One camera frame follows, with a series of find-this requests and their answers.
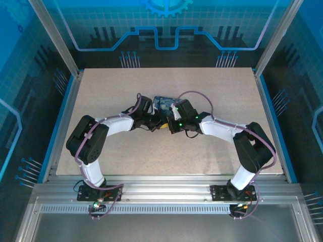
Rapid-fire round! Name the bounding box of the starry night print box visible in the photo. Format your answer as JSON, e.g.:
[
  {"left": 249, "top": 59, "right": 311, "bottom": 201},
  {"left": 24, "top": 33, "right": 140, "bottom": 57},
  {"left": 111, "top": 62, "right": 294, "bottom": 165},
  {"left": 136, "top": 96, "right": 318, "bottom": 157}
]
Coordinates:
[{"left": 152, "top": 95, "right": 188, "bottom": 118}]

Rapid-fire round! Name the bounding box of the aluminium mounting beam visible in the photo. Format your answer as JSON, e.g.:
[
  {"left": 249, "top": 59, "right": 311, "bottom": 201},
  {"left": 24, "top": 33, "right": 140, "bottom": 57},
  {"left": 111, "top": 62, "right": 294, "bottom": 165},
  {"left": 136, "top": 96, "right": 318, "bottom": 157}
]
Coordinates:
[{"left": 32, "top": 175, "right": 303, "bottom": 203}]

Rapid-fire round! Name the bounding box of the metal sheet tray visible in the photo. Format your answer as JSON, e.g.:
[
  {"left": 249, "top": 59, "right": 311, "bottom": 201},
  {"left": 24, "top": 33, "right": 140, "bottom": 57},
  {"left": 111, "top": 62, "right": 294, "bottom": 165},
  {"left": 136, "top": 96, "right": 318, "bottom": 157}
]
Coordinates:
[{"left": 15, "top": 196, "right": 323, "bottom": 242}]

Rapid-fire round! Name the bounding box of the blue table edge trim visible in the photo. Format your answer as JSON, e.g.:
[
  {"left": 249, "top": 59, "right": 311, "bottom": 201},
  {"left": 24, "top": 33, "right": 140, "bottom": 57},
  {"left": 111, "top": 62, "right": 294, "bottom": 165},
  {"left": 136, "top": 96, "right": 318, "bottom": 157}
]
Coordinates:
[
  {"left": 37, "top": 75, "right": 76, "bottom": 183},
  {"left": 259, "top": 75, "right": 299, "bottom": 184}
]

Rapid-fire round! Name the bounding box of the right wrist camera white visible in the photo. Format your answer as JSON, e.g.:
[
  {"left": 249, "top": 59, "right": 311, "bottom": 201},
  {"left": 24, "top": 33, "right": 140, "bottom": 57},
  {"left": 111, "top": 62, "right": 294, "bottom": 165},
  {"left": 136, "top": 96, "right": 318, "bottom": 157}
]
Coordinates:
[{"left": 171, "top": 103, "right": 180, "bottom": 121}]

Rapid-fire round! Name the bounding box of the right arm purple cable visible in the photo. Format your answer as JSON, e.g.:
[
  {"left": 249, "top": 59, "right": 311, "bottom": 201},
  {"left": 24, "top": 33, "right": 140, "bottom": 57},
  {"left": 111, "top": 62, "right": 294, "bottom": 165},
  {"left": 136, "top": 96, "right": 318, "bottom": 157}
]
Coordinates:
[{"left": 174, "top": 90, "right": 278, "bottom": 220}]

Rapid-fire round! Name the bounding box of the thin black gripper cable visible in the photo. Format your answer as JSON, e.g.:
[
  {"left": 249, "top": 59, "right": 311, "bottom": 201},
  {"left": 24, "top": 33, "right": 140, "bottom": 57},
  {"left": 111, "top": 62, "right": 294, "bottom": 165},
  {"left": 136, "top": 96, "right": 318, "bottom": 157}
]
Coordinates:
[{"left": 183, "top": 128, "right": 200, "bottom": 139}]

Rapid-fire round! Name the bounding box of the aluminium side rail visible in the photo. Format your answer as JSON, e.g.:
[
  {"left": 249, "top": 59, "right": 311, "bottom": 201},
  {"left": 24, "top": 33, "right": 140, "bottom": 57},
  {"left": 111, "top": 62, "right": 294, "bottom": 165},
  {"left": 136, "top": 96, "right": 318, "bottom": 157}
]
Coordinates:
[{"left": 41, "top": 70, "right": 84, "bottom": 184}]

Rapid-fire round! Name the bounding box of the slotted cable duct strip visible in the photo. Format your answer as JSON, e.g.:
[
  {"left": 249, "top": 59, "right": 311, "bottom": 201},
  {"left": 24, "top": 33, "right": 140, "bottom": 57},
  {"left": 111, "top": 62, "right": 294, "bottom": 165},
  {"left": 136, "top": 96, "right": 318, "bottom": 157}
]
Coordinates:
[{"left": 39, "top": 204, "right": 234, "bottom": 215}]

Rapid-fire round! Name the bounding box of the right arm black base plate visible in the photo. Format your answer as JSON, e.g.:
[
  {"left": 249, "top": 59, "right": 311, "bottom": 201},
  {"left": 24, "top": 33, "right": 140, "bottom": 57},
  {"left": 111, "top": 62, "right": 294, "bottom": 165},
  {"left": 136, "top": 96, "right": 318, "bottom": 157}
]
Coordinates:
[{"left": 209, "top": 184, "right": 259, "bottom": 202}]

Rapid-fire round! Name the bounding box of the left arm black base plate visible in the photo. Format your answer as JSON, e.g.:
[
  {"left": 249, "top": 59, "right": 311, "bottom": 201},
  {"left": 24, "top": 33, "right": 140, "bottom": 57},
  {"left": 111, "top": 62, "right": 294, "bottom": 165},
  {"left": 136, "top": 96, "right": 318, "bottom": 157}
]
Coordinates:
[{"left": 77, "top": 185, "right": 124, "bottom": 202}]

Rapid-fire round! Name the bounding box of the aluminium frame post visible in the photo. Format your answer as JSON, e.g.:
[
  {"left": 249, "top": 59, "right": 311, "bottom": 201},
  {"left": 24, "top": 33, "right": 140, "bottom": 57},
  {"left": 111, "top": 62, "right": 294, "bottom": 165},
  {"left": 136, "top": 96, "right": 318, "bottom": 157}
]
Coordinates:
[
  {"left": 253, "top": 0, "right": 307, "bottom": 77},
  {"left": 28, "top": 0, "right": 84, "bottom": 77}
]

